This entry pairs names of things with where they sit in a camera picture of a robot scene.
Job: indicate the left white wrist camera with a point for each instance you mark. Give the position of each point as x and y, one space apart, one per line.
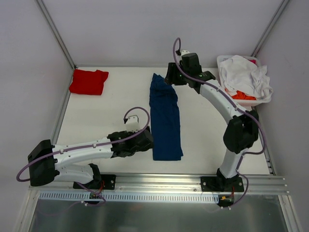
132 124

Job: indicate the right aluminium frame post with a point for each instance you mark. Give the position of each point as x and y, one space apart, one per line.
270 26

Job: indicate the white plastic laundry basket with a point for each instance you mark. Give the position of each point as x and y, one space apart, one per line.
248 103

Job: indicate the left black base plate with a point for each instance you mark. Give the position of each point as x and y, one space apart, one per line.
101 182

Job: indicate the left aluminium frame post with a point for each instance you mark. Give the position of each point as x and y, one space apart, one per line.
53 28

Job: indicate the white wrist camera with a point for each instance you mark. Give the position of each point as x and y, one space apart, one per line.
184 52
132 124

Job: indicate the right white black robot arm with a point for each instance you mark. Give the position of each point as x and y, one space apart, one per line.
242 129

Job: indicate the orange t shirt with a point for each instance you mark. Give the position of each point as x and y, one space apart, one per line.
242 96

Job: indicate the folded red t shirt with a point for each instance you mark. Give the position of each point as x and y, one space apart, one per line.
88 82

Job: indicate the aluminium frame post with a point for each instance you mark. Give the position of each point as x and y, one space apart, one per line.
270 26
53 28

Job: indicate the blue mickey t shirt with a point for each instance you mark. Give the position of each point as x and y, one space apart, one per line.
165 121

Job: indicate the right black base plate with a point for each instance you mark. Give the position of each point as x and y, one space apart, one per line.
220 184

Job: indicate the white slotted cable duct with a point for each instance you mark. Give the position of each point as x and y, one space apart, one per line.
130 197

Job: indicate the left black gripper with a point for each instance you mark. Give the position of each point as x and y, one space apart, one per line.
147 138

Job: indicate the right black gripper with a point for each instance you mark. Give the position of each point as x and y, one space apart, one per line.
173 74

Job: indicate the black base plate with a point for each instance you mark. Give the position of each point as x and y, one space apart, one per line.
101 182
220 184

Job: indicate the aluminium mounting rail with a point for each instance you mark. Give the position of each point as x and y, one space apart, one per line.
191 183

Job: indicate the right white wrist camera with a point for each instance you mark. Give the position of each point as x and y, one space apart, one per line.
184 52

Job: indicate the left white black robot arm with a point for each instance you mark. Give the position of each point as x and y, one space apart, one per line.
59 163

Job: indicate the white t shirt pile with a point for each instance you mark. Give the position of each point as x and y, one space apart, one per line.
248 75

